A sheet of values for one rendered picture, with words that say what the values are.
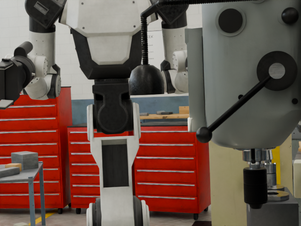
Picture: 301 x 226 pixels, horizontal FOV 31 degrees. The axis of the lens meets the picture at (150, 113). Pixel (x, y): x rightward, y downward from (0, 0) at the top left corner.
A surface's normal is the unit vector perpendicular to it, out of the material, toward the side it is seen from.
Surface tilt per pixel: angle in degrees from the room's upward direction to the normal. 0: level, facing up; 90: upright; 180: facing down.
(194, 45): 90
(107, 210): 66
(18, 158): 90
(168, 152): 90
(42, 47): 106
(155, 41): 90
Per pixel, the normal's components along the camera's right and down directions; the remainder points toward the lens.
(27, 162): 0.64, 0.01
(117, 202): 0.05, -0.36
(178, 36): 0.18, 0.32
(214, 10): -0.67, 0.07
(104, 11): 0.07, 0.05
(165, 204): -0.37, 0.07
